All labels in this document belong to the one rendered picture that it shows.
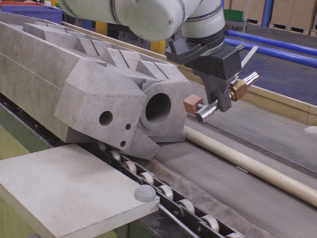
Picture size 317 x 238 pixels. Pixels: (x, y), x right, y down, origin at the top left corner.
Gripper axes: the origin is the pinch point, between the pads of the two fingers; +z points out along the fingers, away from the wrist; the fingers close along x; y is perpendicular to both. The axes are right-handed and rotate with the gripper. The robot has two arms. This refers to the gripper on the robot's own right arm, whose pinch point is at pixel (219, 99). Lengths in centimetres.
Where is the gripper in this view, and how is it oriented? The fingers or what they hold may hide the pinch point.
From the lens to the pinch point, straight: 94.4
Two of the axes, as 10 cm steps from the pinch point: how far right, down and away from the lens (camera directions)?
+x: -6.2, -3.2, 7.1
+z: 2.5, 7.8, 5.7
